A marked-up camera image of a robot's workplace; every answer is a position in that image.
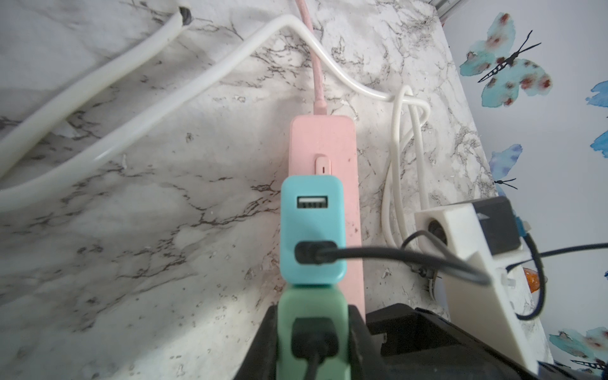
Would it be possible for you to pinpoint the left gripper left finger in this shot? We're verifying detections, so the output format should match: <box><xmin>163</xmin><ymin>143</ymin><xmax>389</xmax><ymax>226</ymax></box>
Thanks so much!
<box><xmin>234</xmin><ymin>306</ymin><xmax>278</xmax><ymax>380</ymax></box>

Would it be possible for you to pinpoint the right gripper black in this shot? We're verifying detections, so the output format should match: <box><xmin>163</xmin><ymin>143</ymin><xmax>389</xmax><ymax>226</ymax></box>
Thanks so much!
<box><xmin>366</xmin><ymin>303</ymin><xmax>537</xmax><ymax>379</ymax></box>

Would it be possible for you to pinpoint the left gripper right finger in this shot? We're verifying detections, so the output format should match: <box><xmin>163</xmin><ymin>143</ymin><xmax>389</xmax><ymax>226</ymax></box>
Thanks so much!
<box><xmin>348</xmin><ymin>305</ymin><xmax>387</xmax><ymax>380</ymax></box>

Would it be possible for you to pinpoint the black usb cable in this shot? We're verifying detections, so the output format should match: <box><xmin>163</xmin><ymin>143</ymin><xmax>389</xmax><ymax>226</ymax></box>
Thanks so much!
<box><xmin>294</xmin><ymin>239</ymin><xmax>492</xmax><ymax>287</ymax></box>
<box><xmin>290</xmin><ymin>317</ymin><xmax>340</xmax><ymax>380</ymax></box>

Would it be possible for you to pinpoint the teal charger back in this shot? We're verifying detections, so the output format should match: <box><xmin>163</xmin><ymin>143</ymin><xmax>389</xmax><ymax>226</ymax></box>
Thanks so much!
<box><xmin>280</xmin><ymin>175</ymin><xmax>347</xmax><ymax>286</ymax></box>

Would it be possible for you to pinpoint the pink power strip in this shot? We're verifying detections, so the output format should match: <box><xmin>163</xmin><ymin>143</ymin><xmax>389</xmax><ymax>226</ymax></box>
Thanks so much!
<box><xmin>280</xmin><ymin>115</ymin><xmax>365</xmax><ymax>318</ymax></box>

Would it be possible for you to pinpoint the white power cord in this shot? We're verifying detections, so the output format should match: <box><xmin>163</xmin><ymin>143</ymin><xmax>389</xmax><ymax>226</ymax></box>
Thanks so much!
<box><xmin>0</xmin><ymin>4</ymin><xmax>433</xmax><ymax>250</ymax></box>

